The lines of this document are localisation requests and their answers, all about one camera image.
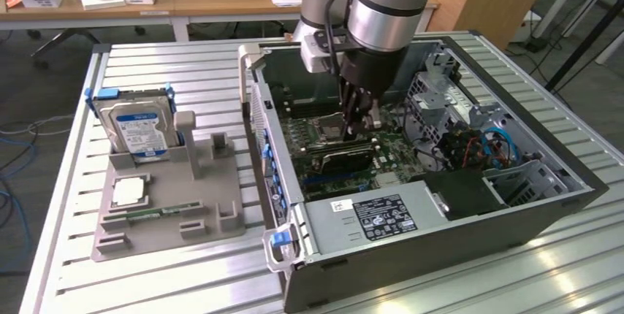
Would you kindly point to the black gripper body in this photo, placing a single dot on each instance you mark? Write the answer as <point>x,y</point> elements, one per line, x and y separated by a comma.
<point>367,69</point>

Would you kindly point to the black graphics card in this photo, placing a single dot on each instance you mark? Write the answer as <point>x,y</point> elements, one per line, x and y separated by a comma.
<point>346,164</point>

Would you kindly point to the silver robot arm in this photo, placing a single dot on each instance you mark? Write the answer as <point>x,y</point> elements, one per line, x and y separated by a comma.
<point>385,18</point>

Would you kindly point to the CPU socket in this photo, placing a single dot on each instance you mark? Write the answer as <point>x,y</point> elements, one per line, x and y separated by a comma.
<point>327,126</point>

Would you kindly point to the black RAM slot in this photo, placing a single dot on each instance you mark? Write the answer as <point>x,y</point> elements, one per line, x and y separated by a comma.
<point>311,101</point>
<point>335,149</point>
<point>311,110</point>
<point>322,144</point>

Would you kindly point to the tall metal drive cage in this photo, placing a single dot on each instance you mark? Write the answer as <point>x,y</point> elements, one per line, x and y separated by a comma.
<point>429,109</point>

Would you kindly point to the silver chipset heatsink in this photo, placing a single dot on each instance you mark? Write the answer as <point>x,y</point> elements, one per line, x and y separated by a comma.
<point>390,179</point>

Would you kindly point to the blue expansion slot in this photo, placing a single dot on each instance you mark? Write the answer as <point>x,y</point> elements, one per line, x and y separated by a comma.
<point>322,180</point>

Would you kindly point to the green motherboard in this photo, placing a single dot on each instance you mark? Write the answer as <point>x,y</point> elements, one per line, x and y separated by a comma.
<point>365,184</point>

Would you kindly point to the long black expansion slot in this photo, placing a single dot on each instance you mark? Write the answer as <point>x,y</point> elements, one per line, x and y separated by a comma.
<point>323,188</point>

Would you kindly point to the grey power supply unit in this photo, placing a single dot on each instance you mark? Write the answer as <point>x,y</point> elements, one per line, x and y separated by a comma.
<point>379,215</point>

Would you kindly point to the wooden cabinet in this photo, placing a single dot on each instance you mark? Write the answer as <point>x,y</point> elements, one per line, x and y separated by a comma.
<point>488,0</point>

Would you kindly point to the black power adapter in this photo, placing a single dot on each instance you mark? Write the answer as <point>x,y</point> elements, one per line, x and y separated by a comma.
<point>536,44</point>

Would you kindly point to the low metal disk bay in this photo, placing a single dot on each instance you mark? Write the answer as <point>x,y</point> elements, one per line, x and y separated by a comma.
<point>526,186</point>

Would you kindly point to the blue case latch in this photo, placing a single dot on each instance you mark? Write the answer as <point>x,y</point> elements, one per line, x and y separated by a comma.
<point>278,240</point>

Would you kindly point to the open black PC case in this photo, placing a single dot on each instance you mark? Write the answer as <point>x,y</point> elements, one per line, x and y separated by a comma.
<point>438,255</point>

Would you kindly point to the hard disk with blue carrier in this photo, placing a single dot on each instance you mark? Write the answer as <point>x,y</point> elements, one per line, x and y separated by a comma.
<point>136,131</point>

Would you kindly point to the black slanted pole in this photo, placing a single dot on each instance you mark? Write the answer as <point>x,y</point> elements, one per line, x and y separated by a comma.
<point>585,45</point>

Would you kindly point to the green RAM stick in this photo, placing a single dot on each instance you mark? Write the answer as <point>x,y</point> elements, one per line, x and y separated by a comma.
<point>151,214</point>

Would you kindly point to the grey printed parts rack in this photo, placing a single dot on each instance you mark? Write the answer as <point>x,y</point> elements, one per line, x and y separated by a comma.
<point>170,233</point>

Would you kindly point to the silver CPU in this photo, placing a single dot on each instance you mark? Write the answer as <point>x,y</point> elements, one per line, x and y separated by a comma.
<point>128,191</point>

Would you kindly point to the black office chair base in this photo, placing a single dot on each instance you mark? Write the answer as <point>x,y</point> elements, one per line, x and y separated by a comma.
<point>63,42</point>

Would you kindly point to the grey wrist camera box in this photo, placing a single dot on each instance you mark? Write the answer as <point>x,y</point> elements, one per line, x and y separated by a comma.
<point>314,60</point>

